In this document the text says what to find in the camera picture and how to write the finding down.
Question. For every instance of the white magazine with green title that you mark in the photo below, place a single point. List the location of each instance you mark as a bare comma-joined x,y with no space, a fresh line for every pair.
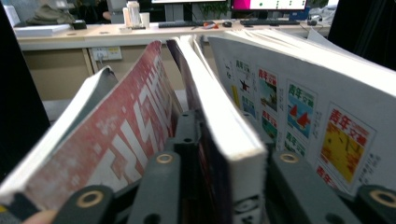
311,93

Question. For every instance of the white cup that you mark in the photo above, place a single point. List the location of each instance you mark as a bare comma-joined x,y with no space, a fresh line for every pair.
144,20

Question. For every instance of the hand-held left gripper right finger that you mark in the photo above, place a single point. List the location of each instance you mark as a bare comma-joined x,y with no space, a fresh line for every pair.
269,149

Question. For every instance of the beige office desk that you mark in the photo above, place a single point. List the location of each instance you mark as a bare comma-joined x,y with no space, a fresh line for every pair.
62,77

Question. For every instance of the stack of white papers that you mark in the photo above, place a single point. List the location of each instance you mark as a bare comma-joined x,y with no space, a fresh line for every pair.
40,30

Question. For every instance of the dark purple magazine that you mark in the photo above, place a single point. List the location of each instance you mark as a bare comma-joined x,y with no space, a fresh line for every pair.
224,124

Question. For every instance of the small black box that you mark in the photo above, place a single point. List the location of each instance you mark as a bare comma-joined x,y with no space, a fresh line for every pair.
79,25

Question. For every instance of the computer monitor with pink screen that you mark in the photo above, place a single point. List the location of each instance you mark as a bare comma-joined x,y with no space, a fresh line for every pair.
271,4

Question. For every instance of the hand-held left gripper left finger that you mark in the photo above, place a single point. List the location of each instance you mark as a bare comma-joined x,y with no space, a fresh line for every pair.
190,146

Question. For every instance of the white power strip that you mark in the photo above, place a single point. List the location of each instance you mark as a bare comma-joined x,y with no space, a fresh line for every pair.
107,53

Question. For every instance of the black curtain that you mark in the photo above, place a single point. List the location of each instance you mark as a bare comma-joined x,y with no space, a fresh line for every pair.
367,31
18,109

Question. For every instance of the olive cloth bundle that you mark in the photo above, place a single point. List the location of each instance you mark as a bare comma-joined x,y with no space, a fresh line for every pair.
49,15

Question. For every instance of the red magazine with white title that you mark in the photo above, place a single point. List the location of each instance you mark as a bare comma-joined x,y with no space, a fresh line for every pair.
109,140

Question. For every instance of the black keyboard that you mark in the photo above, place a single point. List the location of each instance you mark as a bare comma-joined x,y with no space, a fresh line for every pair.
177,24
269,22

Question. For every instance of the computer monitor on stand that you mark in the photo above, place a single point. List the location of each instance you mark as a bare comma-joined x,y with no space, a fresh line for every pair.
174,11

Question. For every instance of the black computer mouse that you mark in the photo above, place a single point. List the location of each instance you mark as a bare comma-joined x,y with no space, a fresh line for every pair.
227,24

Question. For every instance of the green plant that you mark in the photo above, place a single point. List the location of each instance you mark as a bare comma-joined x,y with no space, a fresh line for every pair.
214,9

